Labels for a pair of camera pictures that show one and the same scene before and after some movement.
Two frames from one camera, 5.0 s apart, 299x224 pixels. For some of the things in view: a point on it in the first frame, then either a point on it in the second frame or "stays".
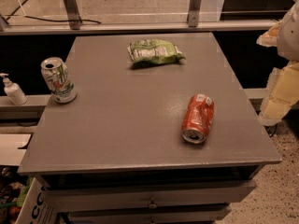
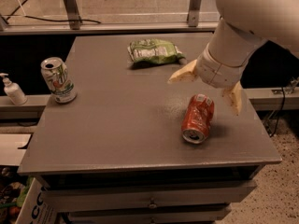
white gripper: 290,37 to 216,72
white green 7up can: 58,79 stays
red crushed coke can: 197,118 stays
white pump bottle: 13,91 stays
